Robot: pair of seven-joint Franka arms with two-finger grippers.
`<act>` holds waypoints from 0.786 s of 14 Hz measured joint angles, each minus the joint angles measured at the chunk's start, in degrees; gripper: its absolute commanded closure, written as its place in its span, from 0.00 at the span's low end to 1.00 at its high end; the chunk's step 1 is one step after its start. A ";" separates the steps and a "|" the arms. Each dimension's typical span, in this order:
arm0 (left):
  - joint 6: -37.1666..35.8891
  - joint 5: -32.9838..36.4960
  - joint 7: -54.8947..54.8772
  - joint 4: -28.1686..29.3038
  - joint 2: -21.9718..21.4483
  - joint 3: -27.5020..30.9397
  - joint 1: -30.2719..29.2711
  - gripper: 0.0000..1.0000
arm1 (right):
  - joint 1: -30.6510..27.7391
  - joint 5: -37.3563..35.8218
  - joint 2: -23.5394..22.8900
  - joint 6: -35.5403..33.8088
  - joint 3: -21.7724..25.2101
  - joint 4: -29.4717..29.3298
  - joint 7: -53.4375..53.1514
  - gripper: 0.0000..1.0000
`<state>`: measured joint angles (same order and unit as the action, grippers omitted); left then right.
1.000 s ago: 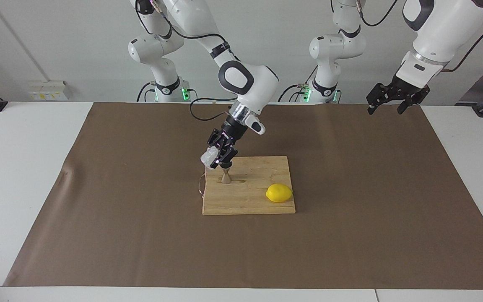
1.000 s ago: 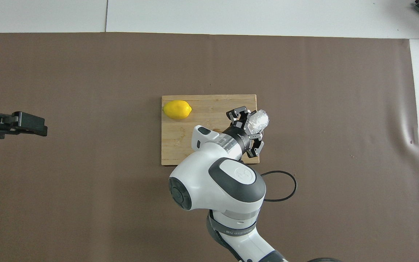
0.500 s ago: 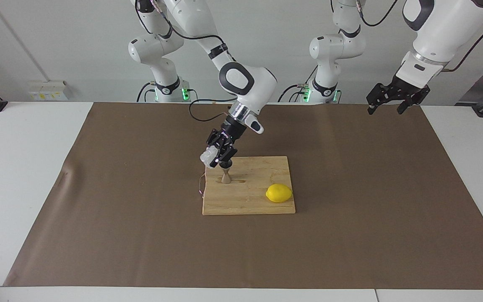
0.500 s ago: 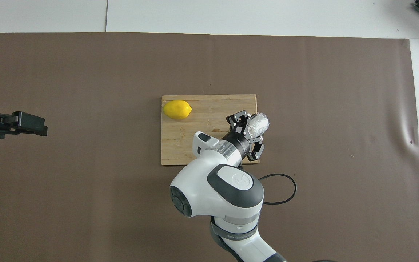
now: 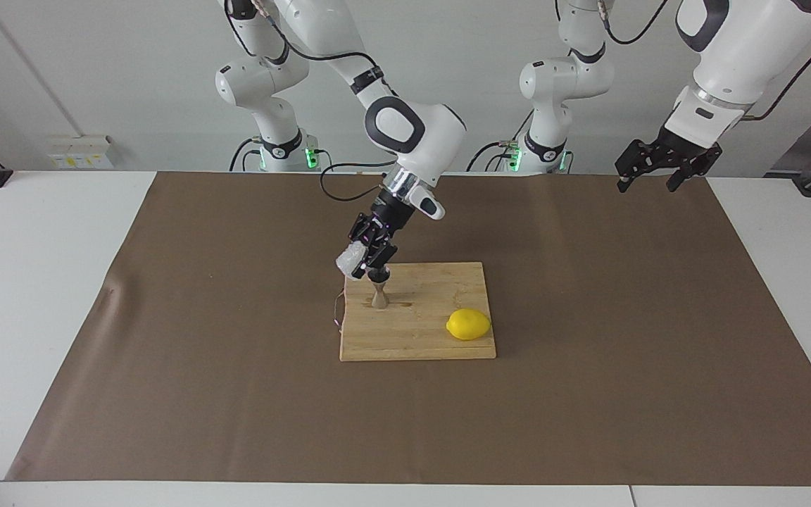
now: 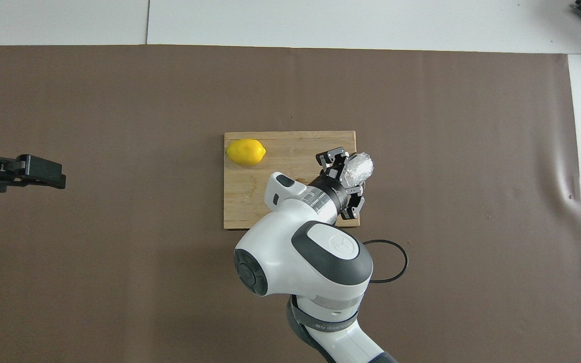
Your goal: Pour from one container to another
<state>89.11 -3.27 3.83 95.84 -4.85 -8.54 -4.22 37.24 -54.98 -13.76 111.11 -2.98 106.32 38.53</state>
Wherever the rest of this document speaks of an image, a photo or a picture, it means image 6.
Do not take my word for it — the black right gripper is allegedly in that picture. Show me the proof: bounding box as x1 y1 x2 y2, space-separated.
313 147 367 220

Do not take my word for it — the clear cut glass tumbler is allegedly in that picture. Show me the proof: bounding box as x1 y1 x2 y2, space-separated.
345 152 375 183

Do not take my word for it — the wooden cutting board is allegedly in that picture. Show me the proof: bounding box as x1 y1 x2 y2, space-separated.
223 131 361 230

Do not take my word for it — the yellow lemon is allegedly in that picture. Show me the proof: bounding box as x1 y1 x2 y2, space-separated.
225 139 267 166

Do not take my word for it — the brown paper table mat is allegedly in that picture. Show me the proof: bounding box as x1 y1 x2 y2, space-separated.
0 44 581 363

